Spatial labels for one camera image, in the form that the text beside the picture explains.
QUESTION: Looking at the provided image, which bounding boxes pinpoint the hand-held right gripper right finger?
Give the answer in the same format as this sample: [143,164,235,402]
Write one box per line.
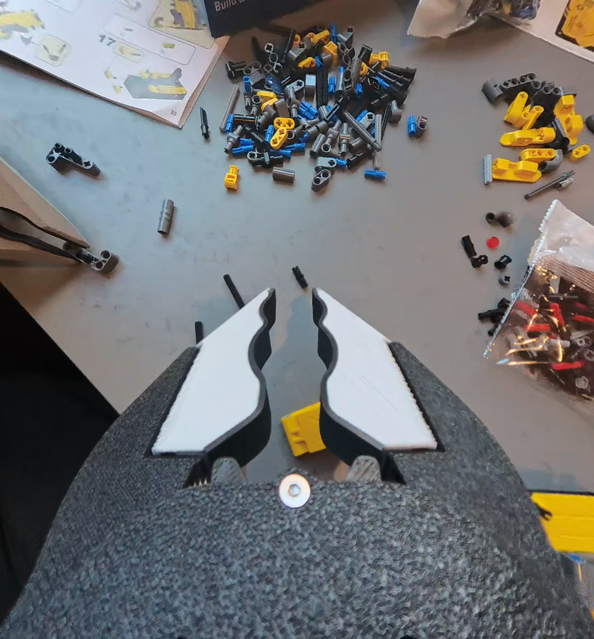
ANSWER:
[311,287,438,467]

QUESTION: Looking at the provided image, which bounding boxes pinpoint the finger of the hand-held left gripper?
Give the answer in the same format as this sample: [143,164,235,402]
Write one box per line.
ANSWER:
[0,141,91,250]
[0,215,85,265]

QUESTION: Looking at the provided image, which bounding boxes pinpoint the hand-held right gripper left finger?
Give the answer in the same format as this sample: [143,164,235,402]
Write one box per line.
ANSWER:
[151,287,278,467]

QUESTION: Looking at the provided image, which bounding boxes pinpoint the dark grey L-shaped beam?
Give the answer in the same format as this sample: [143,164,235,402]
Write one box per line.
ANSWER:
[46,143,101,177]
[76,250,119,274]

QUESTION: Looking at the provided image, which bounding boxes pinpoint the grey desk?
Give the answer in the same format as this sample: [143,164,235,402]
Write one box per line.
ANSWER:
[0,0,594,500]

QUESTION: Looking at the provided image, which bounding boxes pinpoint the cluster of black pins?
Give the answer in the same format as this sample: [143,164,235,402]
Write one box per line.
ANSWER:
[478,298,512,336]

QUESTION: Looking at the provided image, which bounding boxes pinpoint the open instruction booklet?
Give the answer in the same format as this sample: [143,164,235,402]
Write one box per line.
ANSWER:
[0,0,229,129]

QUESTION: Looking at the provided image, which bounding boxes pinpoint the black angled connector piece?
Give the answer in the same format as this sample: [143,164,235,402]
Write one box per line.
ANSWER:
[461,235,489,268]

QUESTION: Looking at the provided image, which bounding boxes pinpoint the person's legs in black pants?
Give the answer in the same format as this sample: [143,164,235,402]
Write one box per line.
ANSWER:
[0,260,120,639]

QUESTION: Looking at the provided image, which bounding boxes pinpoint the clear bag of black pieces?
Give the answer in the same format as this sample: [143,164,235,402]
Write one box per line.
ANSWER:
[484,200,594,430]

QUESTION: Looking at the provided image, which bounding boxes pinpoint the pile of mixed small pieces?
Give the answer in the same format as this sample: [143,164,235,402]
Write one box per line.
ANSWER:
[221,22,430,193]

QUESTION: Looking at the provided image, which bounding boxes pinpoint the pile of yellow beam pieces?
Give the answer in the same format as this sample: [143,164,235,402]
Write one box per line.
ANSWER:
[482,74,594,200]

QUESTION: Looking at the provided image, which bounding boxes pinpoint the dark blue cardboard box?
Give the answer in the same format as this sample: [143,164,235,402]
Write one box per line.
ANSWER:
[203,0,330,38]

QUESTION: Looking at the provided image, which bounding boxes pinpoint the crumpled white plastic bag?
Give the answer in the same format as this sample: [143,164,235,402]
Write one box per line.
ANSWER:
[408,0,495,39]

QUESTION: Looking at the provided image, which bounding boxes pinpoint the yellow printed paper sheet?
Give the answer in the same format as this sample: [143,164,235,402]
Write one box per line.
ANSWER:
[492,0,594,74]

